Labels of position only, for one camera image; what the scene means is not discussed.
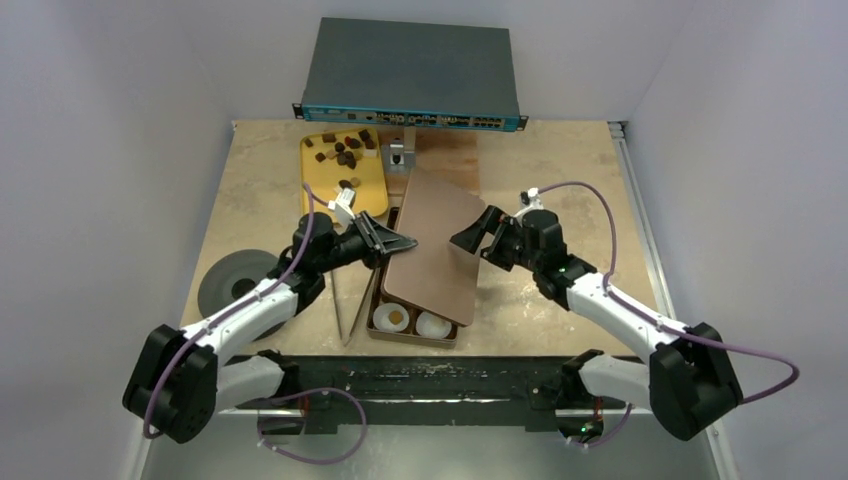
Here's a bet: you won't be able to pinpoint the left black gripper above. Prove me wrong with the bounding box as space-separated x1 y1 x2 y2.
316 213 415 275

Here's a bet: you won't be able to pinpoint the brown box lid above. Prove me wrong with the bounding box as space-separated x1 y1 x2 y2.
381 168 485 327

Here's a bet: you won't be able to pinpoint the round tan chocolate piece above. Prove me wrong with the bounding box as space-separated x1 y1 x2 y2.
387 311 404 325

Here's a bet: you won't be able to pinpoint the metal tongs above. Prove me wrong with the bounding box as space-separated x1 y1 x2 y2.
329 266 376 348

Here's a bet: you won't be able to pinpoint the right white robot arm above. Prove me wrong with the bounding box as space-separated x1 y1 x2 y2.
450 206 743 440

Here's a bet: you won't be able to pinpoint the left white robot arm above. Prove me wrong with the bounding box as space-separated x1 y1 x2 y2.
122 213 418 443

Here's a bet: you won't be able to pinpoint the brown chocolate box tray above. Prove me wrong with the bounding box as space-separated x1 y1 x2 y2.
366 207 460 350

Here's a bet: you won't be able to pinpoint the white paper cup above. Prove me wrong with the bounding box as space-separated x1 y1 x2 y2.
372 302 411 333
415 311 453 339

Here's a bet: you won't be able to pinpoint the wooden board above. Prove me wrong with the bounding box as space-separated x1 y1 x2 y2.
377 126 481 199

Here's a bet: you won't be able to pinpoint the yellow tray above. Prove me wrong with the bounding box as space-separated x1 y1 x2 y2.
299 126 389 217

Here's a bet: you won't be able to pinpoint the grey metal stand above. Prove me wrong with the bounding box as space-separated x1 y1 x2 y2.
385 126 416 175

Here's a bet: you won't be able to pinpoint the grey round speaker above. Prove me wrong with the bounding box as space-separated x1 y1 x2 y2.
197 249 278 318

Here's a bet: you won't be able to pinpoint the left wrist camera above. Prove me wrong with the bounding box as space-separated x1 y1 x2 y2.
327 188 356 227

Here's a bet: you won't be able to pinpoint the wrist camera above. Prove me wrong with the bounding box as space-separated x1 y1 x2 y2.
515 188 544 220
327 188 356 227

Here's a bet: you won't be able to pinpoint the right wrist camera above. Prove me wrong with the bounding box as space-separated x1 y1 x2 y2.
515 188 544 220

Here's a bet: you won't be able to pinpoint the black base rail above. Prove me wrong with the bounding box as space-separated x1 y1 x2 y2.
233 355 625 434

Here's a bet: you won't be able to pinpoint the blue network switch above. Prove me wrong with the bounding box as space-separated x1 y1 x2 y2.
292 17 528 132

